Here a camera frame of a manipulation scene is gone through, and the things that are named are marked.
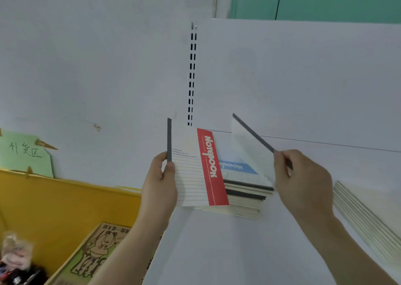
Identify slotted white shelf upright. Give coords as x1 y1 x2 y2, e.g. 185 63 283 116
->
187 21 198 127

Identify person's left hand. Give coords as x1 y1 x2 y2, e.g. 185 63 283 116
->
142 151 178 214

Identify green door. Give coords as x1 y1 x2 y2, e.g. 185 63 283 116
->
230 0 401 24

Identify white notebook with grey spine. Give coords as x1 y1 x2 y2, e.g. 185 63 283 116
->
231 113 294 189

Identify stack of black-spined notebooks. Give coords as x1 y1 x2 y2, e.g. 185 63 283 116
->
194 131 275 221

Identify green paper sign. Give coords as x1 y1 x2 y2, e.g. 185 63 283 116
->
0 130 56 178

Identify yellow storage bin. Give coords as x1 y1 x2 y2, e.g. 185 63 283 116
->
0 168 142 277

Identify red striped lined notebook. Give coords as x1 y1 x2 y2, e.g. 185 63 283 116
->
167 118 230 207

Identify person's left forearm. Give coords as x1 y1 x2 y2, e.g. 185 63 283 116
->
90 204 172 285

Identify leaning row of cream notebooks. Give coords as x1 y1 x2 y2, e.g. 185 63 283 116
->
332 180 401 270

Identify crumpled clear plastic bag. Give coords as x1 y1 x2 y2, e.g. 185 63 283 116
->
0 232 48 285

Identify cardboard box with cartoon print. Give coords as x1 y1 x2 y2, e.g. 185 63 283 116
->
44 222 164 285

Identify person's right forearm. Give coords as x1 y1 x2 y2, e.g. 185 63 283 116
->
294 209 399 285

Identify person's right hand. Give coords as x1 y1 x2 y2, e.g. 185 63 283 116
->
273 149 335 221

